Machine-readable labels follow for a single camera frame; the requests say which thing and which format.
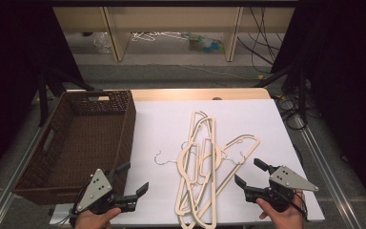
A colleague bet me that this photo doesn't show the coiled black floor cables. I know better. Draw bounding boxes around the coiled black floor cables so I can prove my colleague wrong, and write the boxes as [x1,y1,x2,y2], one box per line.
[272,94,310,132]

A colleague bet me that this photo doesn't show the person's right hand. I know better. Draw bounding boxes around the person's right hand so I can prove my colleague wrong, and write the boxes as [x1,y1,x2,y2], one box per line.
[256,190,305,229]

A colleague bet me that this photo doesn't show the cream hanger with plain hook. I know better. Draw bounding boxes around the cream hanger with plain hook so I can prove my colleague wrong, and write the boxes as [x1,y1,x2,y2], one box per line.
[177,134,261,229]

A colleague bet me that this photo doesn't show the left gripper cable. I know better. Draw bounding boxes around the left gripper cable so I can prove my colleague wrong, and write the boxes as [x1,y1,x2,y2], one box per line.
[49,187,87,228]

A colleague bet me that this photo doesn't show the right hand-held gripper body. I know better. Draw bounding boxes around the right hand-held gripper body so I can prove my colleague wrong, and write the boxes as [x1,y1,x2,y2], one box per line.
[244,165,319,214]

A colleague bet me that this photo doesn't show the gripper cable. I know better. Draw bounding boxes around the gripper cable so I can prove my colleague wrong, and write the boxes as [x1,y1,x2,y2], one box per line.
[294,192,309,221]
[49,187,87,228]

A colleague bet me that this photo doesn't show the thin white floor cable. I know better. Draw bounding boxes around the thin white floor cable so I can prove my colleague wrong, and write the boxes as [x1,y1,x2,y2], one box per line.
[180,64,259,81]

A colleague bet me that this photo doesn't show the colourful plastic bag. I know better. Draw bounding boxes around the colourful plastic bag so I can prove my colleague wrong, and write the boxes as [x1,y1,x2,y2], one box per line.
[188,32,226,54]

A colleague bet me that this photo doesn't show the cream plastic clothes hanger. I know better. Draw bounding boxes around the cream plastic clothes hanger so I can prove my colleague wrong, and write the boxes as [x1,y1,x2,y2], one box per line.
[153,116,217,229]
[174,110,247,223]

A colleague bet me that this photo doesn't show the brown woven basket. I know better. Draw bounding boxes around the brown woven basket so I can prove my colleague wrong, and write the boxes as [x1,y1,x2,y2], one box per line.
[11,90,137,205]

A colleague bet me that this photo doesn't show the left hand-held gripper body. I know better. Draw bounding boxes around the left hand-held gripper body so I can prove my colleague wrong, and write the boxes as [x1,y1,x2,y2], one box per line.
[75,168,138,215]

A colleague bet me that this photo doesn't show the metal floor rail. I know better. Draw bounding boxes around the metal floor rail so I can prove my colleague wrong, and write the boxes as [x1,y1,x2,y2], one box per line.
[0,126,46,229]
[294,114,365,229]

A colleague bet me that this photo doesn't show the person's left hand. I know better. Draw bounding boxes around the person's left hand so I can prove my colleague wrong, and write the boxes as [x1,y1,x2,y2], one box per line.
[73,207,122,229]

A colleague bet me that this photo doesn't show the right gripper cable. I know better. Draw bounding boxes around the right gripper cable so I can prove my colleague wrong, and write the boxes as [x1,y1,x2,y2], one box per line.
[294,192,309,221]

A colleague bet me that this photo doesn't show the black tripod stand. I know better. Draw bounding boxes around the black tripod stand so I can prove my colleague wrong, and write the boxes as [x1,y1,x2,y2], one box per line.
[37,67,95,128]
[253,61,310,121]

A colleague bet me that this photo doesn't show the hanging black cables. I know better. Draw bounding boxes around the hanging black cables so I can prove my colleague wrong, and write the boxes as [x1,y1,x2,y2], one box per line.
[236,7,284,74]

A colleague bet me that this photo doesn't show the clear plastic bag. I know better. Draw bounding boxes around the clear plastic bag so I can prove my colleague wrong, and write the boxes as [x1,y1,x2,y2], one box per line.
[91,31,112,54]

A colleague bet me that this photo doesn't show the beige wooden shelf unit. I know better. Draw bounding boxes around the beige wooden shelf unit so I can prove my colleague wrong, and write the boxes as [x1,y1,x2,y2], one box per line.
[52,6,296,63]

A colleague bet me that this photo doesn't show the white paper sheet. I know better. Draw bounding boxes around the white paper sheet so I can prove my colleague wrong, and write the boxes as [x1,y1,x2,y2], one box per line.
[49,98,326,226]

